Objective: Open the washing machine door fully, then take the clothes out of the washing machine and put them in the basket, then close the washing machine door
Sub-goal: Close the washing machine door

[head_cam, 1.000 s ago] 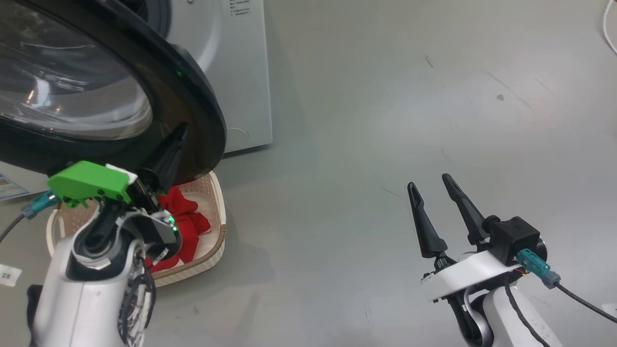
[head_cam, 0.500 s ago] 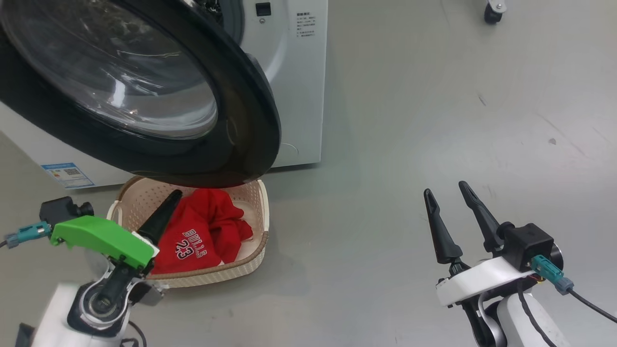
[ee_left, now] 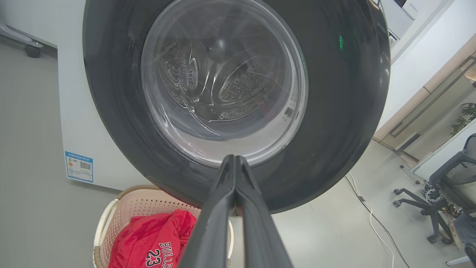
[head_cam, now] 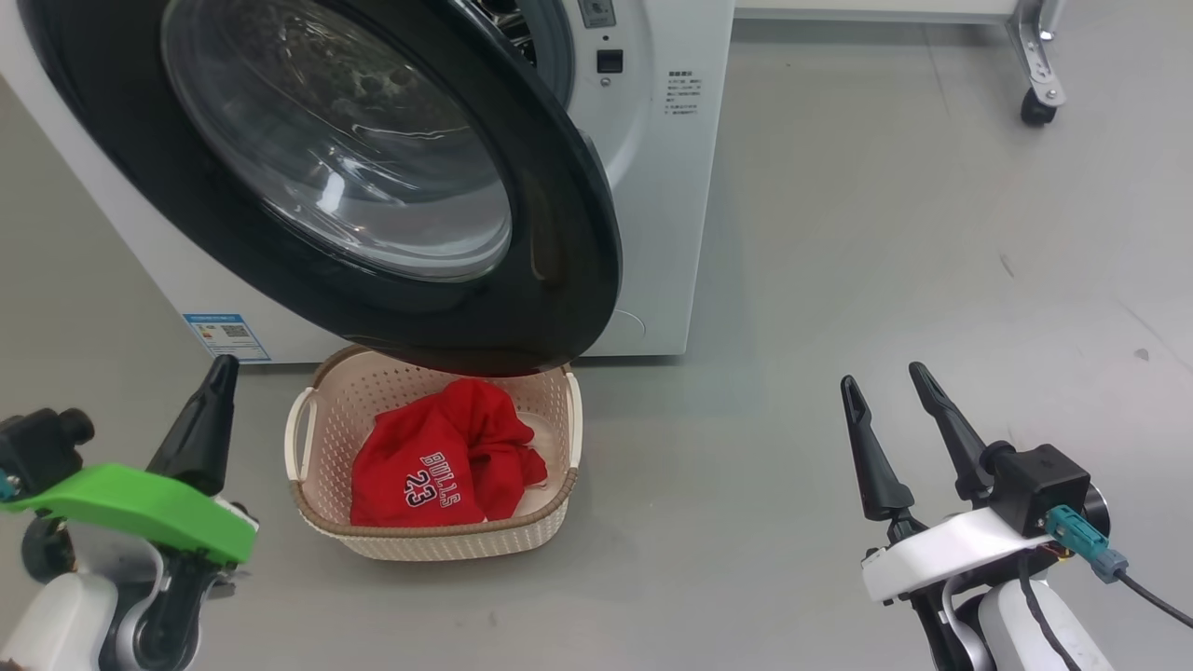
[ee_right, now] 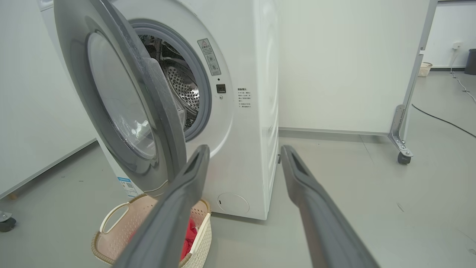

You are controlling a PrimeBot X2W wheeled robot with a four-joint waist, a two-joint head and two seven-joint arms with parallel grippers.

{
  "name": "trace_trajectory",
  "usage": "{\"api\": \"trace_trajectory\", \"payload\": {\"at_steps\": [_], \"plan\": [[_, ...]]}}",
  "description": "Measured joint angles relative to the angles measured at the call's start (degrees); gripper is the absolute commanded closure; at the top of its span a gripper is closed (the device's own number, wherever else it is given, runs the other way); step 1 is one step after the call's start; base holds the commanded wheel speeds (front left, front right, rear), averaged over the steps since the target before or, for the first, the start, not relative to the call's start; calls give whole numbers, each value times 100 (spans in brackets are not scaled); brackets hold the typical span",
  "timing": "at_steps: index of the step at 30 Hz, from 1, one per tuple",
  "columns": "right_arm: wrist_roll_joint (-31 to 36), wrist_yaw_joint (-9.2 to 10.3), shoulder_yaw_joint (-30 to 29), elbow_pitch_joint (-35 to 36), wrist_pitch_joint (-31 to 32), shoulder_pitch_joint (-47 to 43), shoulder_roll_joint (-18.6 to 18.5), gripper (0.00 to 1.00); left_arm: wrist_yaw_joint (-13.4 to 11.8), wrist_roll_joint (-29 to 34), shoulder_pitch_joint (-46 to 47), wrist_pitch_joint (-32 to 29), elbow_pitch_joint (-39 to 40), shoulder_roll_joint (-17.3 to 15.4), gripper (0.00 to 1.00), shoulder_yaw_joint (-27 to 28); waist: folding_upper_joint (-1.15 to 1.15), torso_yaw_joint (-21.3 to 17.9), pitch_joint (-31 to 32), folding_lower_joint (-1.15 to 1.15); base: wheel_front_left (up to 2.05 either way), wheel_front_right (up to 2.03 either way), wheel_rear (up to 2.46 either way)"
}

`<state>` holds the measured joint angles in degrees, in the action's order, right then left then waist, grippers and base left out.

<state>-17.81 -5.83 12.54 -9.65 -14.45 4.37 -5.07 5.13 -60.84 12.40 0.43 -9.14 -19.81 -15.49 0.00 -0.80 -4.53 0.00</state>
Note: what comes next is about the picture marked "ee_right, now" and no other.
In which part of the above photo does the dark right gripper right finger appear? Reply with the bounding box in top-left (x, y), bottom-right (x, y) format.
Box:
top-left (281, 145), bottom-right (380, 268)

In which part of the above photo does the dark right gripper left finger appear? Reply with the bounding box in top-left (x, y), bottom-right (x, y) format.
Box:
top-left (112, 144), bottom-right (211, 268)

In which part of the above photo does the red jersey with white logo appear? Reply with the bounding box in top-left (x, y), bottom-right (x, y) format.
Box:
top-left (180, 218), bottom-right (198, 262)

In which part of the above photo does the dark grey round washer door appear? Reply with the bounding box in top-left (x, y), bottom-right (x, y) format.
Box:
top-left (53, 0), bottom-right (188, 198)

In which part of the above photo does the cream laundry basket brown rim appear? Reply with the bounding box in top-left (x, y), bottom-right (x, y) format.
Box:
top-left (91, 193), bottom-right (213, 268)

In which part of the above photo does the white front-load washing machine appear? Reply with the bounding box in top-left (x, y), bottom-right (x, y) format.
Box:
top-left (37, 0), bottom-right (280, 221)

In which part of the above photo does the metal caster foot black wheel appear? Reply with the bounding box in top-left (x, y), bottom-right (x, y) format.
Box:
top-left (388, 105), bottom-right (414, 165)
top-left (0, 210), bottom-right (17, 233)

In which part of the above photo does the dark grey trash bin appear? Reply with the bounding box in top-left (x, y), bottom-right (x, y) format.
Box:
top-left (464, 48), bottom-right (476, 76)

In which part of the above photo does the black floor cable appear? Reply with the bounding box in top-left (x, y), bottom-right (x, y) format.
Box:
top-left (411, 104), bottom-right (476, 139)

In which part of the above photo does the white partition panel metal frame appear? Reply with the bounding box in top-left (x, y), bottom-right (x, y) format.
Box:
top-left (0, 0), bottom-right (98, 200)
top-left (277, 0), bottom-right (439, 140)

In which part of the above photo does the white floor cable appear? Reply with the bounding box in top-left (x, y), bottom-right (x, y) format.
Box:
top-left (450, 48), bottom-right (476, 103)

